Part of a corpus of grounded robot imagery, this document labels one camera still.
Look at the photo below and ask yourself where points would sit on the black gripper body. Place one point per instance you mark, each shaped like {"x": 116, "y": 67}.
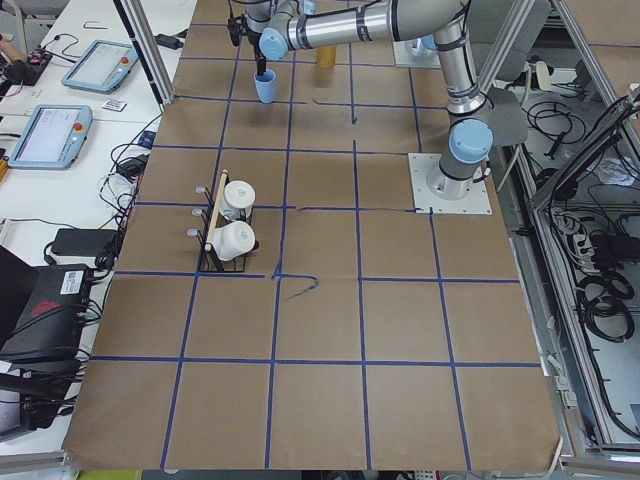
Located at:
{"x": 258, "y": 46}

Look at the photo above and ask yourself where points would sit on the light blue cup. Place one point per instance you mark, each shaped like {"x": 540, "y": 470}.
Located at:
{"x": 266, "y": 85}

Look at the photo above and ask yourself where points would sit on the bamboo cylinder holder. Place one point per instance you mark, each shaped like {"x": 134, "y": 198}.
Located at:
{"x": 326, "y": 56}

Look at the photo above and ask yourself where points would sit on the white mug far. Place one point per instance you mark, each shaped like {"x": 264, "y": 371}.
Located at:
{"x": 238, "y": 200}

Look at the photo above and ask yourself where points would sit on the white mug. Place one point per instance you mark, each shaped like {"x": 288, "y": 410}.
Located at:
{"x": 238, "y": 200}
{"x": 233, "y": 240}

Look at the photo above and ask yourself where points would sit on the teach pendant far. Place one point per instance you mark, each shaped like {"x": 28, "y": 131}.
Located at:
{"x": 102, "y": 67}

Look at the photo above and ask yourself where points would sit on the teach pendant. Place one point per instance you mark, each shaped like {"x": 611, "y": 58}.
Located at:
{"x": 102, "y": 67}
{"x": 53, "y": 137}

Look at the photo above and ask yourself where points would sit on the white mug near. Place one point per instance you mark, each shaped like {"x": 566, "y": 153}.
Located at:
{"x": 233, "y": 240}

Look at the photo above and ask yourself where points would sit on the teach pendant near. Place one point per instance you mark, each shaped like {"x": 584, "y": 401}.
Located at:
{"x": 53, "y": 137}

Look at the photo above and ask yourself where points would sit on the black power adapter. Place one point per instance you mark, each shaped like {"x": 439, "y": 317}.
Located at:
{"x": 82, "y": 243}

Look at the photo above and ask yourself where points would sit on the grey office chair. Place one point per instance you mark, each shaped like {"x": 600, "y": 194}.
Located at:
{"x": 507, "y": 120}

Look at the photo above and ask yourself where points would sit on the black computer box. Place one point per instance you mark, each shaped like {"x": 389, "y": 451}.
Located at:
{"x": 40, "y": 309}

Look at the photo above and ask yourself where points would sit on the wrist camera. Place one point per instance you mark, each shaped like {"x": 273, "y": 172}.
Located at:
{"x": 235, "y": 26}

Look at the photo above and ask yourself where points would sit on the aluminium frame post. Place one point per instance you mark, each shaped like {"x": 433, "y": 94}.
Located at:
{"x": 137, "y": 27}

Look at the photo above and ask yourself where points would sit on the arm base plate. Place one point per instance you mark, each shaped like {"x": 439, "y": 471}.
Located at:
{"x": 435, "y": 193}
{"x": 404, "y": 59}

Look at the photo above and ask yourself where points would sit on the black wire mug rack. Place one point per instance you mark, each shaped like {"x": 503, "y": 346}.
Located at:
{"x": 212, "y": 219}

